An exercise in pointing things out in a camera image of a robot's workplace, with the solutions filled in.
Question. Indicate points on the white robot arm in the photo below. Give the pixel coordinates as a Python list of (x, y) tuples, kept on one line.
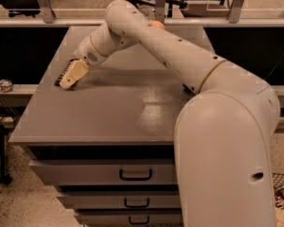
[(222, 135)]

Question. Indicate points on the top grey drawer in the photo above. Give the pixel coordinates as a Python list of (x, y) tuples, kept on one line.
[(105, 171)]

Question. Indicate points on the orange fruit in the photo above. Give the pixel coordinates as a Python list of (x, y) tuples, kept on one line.
[(158, 24)]

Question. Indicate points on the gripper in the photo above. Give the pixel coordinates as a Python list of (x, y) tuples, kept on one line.
[(87, 53)]

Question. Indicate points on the grey drawer cabinet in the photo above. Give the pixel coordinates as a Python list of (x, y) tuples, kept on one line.
[(124, 109)]

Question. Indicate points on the grey drawer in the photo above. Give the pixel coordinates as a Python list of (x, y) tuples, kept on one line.
[(105, 171), (120, 200), (129, 217)]

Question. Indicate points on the middle grey drawer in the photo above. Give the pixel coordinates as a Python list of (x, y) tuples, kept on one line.
[(120, 200)]

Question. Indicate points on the bottom grey drawer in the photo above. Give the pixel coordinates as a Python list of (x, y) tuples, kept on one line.
[(129, 217)]

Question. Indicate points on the black stand leg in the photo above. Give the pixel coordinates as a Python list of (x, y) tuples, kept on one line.
[(4, 177)]

